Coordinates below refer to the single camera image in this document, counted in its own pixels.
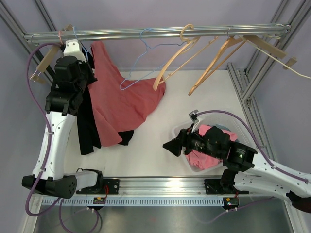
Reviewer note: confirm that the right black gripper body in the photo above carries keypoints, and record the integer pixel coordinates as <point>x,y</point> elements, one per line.
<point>195,141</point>

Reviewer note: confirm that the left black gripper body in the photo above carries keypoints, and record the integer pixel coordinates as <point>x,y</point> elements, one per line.
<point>87,77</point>

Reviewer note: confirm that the light pink t shirt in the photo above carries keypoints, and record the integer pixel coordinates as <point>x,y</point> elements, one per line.
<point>202,161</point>

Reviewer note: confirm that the dark pink t shirt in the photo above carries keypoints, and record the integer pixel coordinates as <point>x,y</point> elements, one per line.
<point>118,104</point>

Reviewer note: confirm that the light wooden hanger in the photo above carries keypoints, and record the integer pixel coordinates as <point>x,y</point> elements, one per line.
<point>190,43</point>

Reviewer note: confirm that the blue t shirt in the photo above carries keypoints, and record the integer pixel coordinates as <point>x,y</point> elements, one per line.
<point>222,126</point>

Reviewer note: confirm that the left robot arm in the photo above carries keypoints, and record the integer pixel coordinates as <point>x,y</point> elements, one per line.
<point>73,75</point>

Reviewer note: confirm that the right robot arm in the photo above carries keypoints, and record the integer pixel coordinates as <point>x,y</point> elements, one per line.
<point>246,170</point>

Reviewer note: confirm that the left pale wooden hanger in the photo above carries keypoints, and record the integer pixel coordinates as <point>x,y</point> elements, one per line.
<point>47,59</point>

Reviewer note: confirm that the orange wooden hanger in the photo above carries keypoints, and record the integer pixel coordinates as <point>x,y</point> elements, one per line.
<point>231,41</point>

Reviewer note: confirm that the pale flat wooden hanger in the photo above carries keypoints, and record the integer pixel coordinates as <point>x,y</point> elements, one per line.
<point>272,52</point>

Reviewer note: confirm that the white plastic basket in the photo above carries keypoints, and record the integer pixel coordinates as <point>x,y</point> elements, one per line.
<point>208,147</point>

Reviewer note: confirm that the black garment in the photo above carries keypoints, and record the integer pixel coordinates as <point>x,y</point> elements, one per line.
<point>93,129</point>

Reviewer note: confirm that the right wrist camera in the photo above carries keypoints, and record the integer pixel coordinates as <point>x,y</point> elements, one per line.
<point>196,121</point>

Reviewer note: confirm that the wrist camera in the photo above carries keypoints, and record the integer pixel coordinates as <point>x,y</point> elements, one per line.
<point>196,121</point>
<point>73,48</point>

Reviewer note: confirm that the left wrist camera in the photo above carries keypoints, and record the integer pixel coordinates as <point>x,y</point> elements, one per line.
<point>73,48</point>

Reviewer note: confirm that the pink wire hanger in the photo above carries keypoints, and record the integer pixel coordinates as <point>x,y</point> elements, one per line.
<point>60,33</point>

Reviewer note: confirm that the white cable duct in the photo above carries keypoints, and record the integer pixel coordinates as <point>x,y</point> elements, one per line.
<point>114,201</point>

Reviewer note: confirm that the front aluminium rail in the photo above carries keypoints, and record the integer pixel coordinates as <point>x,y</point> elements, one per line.
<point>158,185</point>

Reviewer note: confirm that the aluminium hanging rail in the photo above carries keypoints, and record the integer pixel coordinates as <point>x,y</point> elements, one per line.
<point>271,29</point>

